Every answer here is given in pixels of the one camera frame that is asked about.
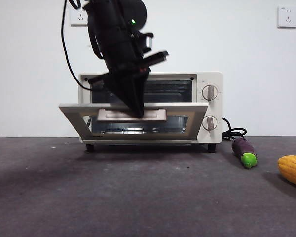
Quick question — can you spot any yellow corn cob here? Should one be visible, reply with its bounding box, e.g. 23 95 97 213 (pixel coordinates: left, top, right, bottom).
278 155 296 190

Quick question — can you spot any white toaster oven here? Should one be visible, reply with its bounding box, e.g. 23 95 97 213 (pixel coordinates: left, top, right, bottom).
78 71 223 153

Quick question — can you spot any black oven power cable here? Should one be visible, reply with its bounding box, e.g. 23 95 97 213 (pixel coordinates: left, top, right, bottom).
222 118 248 141

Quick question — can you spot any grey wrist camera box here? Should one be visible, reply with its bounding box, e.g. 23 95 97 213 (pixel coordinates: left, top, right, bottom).
138 32 154 50

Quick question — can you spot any white wall socket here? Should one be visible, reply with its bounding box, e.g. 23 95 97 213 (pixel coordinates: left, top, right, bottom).
277 6 296 29
70 7 89 27

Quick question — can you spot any purple toy eggplant green stem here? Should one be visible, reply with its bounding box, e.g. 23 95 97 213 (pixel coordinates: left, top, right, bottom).
231 137 259 170

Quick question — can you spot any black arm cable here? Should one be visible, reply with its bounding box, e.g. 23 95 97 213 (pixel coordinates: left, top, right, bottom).
61 0 92 91

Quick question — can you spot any oven door with beige handle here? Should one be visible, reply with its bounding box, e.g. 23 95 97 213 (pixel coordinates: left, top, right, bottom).
58 102 210 143

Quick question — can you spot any beige oven knob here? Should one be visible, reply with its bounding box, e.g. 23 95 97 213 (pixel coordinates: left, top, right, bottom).
202 115 219 132
202 85 219 102

